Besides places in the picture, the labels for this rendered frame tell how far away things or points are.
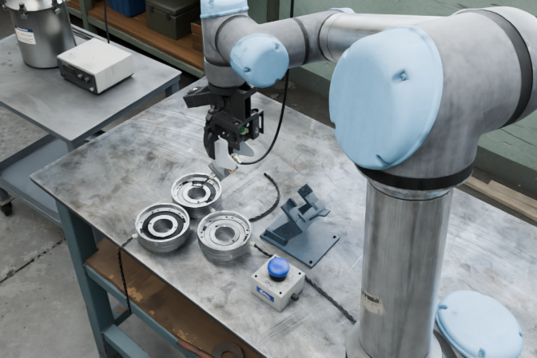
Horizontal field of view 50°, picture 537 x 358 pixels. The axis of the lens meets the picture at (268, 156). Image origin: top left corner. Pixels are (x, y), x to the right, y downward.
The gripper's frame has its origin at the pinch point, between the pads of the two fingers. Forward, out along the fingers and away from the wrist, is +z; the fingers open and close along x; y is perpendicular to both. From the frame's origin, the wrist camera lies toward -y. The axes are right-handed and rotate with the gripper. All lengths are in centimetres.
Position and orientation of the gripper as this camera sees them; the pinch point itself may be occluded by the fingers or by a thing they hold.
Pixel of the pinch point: (225, 164)
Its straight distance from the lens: 113.3
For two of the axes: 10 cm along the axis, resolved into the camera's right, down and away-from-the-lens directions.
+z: 0.1, 7.9, 6.1
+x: 6.4, -4.7, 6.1
